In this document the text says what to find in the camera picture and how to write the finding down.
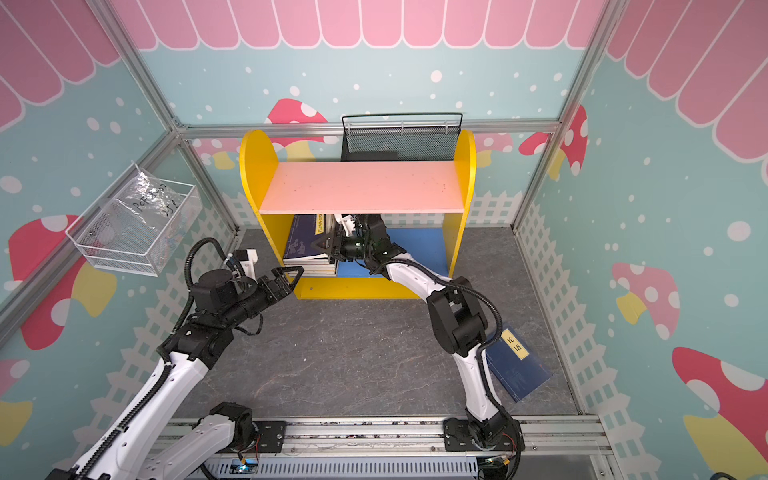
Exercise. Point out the yellow bookshelf with coloured shelves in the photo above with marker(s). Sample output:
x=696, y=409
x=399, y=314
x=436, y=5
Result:
x=277, y=190

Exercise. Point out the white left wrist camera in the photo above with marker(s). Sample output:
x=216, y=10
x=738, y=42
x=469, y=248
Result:
x=244, y=261

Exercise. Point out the dark portrait cover book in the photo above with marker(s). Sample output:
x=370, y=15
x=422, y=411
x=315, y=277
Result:
x=320, y=268

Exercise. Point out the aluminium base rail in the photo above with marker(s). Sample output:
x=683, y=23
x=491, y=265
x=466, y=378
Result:
x=419, y=435

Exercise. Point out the black wire mesh basket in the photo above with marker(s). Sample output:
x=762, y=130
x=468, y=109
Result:
x=400, y=137

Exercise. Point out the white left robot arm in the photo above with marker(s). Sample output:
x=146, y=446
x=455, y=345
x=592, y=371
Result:
x=220, y=298

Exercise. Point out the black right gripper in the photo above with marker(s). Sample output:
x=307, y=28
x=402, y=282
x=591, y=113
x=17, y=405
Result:
x=344, y=246

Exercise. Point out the navy book floral cover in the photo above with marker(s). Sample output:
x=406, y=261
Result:
x=307, y=261

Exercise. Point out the grey slotted cable duct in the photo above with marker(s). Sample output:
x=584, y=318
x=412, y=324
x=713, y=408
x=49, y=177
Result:
x=344, y=468

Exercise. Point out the navy book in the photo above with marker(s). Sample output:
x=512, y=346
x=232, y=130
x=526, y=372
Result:
x=305, y=230
x=519, y=370

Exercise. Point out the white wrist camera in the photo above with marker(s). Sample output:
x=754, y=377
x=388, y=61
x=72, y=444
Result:
x=244, y=261
x=345, y=224

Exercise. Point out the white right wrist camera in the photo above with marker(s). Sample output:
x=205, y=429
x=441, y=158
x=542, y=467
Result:
x=345, y=224

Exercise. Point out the white wire wall basket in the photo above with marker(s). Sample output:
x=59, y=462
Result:
x=96, y=242

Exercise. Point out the yellow cartoon cover book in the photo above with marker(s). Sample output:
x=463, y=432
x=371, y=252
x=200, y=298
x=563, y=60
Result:
x=311, y=274

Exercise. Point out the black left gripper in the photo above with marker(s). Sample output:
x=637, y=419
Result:
x=283, y=287

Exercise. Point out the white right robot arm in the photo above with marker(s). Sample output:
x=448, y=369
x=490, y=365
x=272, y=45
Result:
x=465, y=322

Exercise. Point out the clear plastic bag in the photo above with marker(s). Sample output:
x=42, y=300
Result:
x=141, y=209

